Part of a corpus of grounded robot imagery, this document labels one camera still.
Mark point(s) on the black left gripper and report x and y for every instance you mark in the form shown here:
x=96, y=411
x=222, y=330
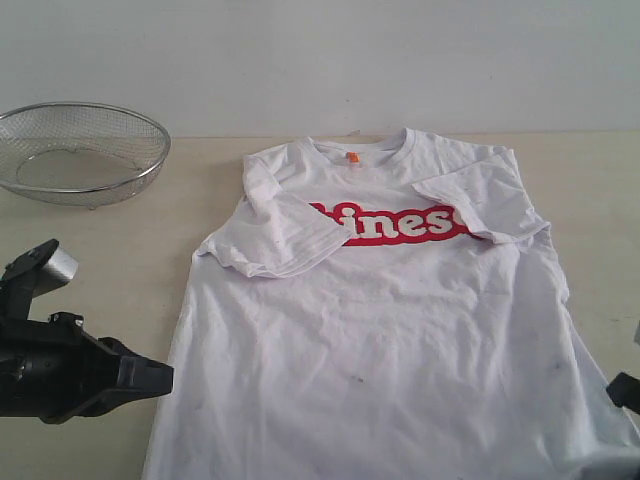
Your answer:
x=54, y=371

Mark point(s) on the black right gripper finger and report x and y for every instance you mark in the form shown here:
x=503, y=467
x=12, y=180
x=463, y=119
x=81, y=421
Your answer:
x=624, y=392

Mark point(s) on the white t-shirt red print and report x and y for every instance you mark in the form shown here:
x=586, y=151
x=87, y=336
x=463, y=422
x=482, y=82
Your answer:
x=393, y=310

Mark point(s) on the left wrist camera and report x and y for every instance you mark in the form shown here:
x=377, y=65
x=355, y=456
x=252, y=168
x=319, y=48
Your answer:
x=42, y=269

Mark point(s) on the metal wire mesh basket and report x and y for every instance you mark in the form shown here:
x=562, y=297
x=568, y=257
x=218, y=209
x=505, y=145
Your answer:
x=80, y=154

